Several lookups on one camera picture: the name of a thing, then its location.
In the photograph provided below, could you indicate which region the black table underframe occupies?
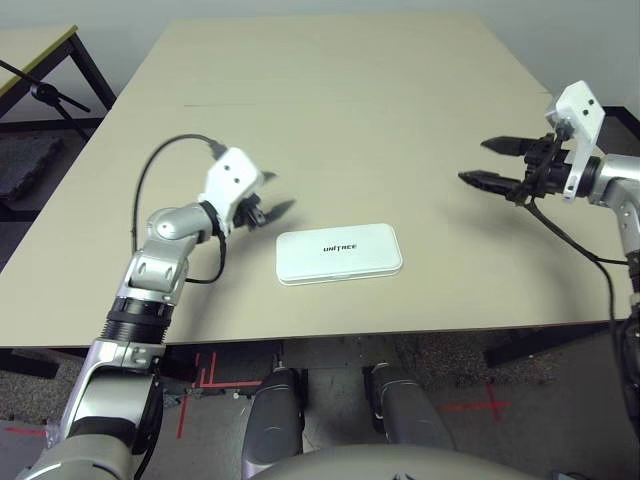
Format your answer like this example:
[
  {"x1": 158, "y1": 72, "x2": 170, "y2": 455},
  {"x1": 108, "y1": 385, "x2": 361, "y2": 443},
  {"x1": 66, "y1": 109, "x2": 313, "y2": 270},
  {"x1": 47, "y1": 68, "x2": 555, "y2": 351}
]
[{"x1": 0, "y1": 327, "x2": 621, "y2": 381}]

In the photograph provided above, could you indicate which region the dark foam floor mat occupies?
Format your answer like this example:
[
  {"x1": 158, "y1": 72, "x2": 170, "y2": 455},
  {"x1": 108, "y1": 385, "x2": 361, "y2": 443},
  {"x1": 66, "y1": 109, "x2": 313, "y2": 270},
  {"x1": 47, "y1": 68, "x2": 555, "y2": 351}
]
[{"x1": 0, "y1": 134, "x2": 65, "y2": 201}]

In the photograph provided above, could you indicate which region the grey robot torso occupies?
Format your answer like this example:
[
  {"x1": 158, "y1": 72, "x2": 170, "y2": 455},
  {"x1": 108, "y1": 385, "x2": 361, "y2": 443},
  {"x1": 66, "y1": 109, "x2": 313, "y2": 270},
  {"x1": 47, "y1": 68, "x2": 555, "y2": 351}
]
[{"x1": 252, "y1": 444, "x2": 551, "y2": 480}]

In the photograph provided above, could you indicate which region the black left camera cable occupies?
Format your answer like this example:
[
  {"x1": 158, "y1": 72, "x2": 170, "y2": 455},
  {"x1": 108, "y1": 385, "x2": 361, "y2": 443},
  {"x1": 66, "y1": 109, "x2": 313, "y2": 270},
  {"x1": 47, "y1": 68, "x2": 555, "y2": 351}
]
[{"x1": 130, "y1": 133, "x2": 229, "y2": 251}]

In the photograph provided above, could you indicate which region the black tripod stand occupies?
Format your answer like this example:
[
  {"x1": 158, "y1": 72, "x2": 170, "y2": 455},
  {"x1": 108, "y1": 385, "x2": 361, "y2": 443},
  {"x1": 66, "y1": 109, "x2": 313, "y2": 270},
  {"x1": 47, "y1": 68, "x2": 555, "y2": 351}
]
[{"x1": 0, "y1": 59, "x2": 94, "y2": 141}]

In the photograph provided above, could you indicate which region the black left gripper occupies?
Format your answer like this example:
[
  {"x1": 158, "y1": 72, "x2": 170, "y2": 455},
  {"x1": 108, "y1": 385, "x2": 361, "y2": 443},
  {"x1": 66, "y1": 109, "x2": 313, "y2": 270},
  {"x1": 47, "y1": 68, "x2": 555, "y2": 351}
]
[{"x1": 234, "y1": 171, "x2": 297, "y2": 231}]

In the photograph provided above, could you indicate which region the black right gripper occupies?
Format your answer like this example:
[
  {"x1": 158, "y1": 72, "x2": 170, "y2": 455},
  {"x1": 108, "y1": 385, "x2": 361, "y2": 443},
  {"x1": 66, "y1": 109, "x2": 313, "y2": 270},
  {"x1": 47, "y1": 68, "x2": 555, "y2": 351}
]
[{"x1": 458, "y1": 133, "x2": 574, "y2": 204}]

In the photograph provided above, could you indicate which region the red floor tape cross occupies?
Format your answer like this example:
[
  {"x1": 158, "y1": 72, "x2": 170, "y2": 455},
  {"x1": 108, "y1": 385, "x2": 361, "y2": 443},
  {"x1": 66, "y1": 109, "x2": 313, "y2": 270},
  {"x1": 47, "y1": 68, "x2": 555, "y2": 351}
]
[{"x1": 439, "y1": 382, "x2": 512, "y2": 421}]

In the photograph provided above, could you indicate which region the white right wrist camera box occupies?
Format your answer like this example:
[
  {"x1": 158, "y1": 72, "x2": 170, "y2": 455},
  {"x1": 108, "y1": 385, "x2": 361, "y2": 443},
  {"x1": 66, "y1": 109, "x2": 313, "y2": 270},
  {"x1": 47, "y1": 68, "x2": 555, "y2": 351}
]
[{"x1": 544, "y1": 79, "x2": 607, "y2": 201}]

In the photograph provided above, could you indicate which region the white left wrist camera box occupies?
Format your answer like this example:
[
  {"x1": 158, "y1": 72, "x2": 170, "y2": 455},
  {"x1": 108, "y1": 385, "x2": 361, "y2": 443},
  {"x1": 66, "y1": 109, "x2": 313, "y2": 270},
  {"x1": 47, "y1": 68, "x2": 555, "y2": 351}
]
[{"x1": 197, "y1": 146, "x2": 266, "y2": 236}]

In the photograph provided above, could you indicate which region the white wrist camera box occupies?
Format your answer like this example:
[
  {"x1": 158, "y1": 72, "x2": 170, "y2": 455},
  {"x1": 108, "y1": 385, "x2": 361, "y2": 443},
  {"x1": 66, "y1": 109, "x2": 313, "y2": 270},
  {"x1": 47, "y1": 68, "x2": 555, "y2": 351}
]
[
  {"x1": 544, "y1": 79, "x2": 607, "y2": 201},
  {"x1": 197, "y1": 146, "x2": 266, "y2": 236}
]

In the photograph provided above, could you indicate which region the short black left gripper cable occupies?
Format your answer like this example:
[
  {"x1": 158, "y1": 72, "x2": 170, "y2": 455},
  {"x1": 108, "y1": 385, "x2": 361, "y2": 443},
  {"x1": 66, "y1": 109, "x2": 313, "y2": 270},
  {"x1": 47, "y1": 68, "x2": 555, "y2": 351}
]
[{"x1": 183, "y1": 230, "x2": 229, "y2": 286}]

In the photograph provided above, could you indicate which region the beige side table black frame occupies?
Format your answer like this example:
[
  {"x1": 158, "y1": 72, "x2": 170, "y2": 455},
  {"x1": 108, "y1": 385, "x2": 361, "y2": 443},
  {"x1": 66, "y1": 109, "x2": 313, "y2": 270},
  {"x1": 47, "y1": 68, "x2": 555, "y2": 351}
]
[{"x1": 0, "y1": 24, "x2": 119, "y2": 144}]

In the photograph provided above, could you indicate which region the grey left robot leg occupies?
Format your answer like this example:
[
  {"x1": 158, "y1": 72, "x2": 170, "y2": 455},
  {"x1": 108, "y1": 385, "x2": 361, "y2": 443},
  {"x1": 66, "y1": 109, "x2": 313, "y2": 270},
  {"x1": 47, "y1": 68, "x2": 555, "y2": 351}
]
[{"x1": 242, "y1": 367, "x2": 305, "y2": 476}]

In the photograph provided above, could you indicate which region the grey right robot leg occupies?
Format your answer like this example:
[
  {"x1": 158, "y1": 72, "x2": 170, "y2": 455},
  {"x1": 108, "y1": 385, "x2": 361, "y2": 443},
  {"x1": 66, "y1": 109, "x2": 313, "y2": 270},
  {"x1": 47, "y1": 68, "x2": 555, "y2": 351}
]
[{"x1": 367, "y1": 362, "x2": 456, "y2": 451}]

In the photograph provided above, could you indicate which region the grey robot leg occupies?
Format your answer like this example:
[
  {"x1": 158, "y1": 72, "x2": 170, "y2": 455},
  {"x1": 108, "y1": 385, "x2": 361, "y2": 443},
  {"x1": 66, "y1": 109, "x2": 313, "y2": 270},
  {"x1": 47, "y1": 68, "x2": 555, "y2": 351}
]
[
  {"x1": 242, "y1": 367, "x2": 305, "y2": 476},
  {"x1": 367, "y1": 362, "x2": 456, "y2": 451}
]

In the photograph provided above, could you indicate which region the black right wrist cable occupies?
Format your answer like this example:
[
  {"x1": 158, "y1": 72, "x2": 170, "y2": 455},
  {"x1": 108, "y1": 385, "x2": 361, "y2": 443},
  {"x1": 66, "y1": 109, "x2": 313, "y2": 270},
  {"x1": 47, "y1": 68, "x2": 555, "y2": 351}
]
[{"x1": 524, "y1": 197, "x2": 640, "y2": 426}]

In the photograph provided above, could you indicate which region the white plastic pencil case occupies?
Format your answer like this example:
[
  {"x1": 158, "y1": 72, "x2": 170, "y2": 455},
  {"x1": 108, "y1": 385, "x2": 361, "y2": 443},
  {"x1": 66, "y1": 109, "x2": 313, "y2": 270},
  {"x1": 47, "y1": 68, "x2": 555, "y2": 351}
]
[{"x1": 274, "y1": 222, "x2": 405, "y2": 287}]

